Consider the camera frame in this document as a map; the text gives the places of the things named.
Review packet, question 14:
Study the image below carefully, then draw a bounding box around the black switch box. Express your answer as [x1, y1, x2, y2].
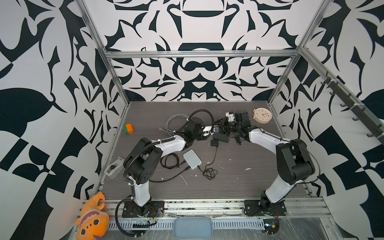
[213, 133, 230, 143]

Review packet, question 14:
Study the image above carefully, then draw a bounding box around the grey blue cushion pad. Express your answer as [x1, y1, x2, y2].
[173, 217, 214, 240]

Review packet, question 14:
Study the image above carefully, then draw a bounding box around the black wall hook rail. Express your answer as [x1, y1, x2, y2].
[322, 71, 384, 145]

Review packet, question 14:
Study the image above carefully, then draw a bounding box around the orange green toy block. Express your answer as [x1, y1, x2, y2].
[123, 124, 134, 135]

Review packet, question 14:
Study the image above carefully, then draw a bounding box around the orange plush fish toy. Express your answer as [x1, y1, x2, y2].
[75, 192, 110, 240]

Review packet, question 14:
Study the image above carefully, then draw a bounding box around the white network switch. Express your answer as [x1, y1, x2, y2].
[183, 150, 202, 170]

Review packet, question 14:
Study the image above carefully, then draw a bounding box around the grey tape dispenser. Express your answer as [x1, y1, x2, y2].
[104, 157, 125, 179]

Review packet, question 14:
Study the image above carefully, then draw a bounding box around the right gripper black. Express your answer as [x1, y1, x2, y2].
[212, 117, 242, 137]

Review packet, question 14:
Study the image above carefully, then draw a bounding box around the grey ethernet cable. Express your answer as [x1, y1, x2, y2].
[158, 113, 190, 137]

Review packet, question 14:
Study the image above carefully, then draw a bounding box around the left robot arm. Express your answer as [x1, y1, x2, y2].
[123, 117, 215, 207]

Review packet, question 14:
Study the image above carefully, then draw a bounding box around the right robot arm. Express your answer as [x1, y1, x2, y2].
[214, 112, 316, 207]

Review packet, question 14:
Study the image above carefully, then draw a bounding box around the black power adapter with cable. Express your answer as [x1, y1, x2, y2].
[198, 140, 219, 181]

